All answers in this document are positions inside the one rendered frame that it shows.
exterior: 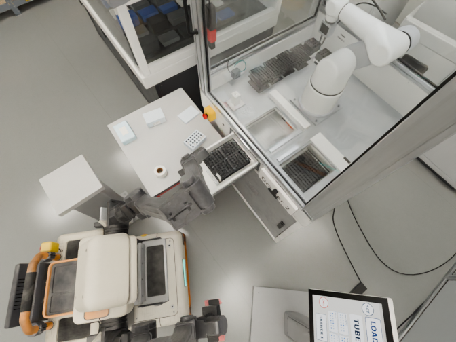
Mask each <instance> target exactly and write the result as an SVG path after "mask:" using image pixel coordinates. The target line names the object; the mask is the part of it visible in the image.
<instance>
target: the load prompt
mask: <svg viewBox="0 0 456 342"><path fill-rule="evenodd" d="M365 323H366V335H367V341H368V342H383V333H382V327H381V319H378V318H371V317H366V316H365Z"/></svg>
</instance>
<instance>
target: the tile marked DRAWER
mask: <svg viewBox="0 0 456 342"><path fill-rule="evenodd" d="M316 339H317V340H320V341H324V342H328V334H327V321H326V314H323V313H316Z"/></svg>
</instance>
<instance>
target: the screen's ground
mask: <svg viewBox="0 0 456 342"><path fill-rule="evenodd" d="M318 296H319V295H314V294H313V325H314V342H324V341H320V340H317V339H316V313H320V314H326V321H327V334H328V342H329V332H328V310H332V311H339V312H343V313H347V317H348V326H349V341H350V342H368V341H367V335H366V323H365V316H363V315H362V310H361V303H360V301H355V300H350V299H340V298H335V297H328V304H329V309H323V308H319V299H318ZM366 303H371V302H366ZM373 305H374V311H375V318H378V319H381V327H382V333H383V342H387V339H386V334H385V324H384V319H383V310H382V304H380V303H373ZM371 318H374V317H371Z"/></svg>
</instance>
